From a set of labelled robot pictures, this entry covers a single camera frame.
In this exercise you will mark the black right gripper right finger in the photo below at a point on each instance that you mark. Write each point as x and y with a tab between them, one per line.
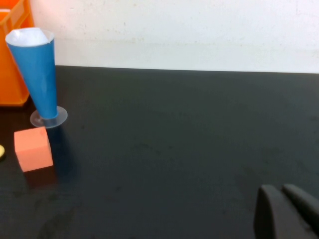
306	204

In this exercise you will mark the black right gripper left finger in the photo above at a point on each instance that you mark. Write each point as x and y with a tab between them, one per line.
271	219

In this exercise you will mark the orange plastic cutlery crate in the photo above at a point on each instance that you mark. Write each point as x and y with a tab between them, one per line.
10	82

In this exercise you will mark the blue paper cone cup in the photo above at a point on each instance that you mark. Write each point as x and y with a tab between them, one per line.
62	117

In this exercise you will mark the orange foam cube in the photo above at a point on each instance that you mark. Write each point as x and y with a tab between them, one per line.
33	152

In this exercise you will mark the blue paper cone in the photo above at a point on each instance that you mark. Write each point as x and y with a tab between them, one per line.
37	74

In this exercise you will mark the yellow plastic spoon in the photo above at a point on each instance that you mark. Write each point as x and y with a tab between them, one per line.
1	152

